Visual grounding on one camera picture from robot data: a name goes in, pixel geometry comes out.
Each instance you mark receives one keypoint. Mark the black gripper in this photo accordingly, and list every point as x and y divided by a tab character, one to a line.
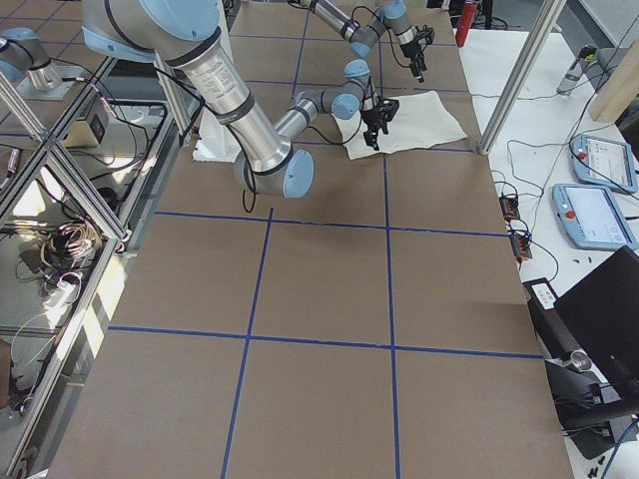
412	51
371	118

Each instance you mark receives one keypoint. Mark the cream long-sleeve cat shirt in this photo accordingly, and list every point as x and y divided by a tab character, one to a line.
420	122

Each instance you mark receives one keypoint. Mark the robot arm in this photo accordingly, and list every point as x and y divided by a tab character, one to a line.
187	36
390	18

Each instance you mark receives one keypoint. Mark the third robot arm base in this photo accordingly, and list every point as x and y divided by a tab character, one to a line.
25	61

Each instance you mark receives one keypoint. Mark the red fire extinguisher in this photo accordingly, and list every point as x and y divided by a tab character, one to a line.
465	22

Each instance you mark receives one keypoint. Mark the upper orange adapter box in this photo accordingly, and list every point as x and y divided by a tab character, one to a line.
509	208

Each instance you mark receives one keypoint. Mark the orange adapter box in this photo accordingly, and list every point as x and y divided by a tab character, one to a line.
520	244
509	208

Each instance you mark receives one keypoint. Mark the handheld scanner on stand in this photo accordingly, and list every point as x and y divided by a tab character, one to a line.
584	61

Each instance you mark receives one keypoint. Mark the lower orange adapter box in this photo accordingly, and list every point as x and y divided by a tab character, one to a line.
520	244

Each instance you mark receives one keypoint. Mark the upper teach pendant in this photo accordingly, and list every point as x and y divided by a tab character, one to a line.
604	162

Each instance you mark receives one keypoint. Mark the teach pendant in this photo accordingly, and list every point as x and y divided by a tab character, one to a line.
591	217
604	162

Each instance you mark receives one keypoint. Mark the lower teach pendant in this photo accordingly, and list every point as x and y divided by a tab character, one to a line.
591	217

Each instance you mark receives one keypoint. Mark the aluminium frame post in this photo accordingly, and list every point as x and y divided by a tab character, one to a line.
524	63

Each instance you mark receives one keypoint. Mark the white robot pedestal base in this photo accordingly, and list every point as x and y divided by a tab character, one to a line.
215	142

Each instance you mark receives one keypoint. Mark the aluminium frame rack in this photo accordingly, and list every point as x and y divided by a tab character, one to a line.
78	182

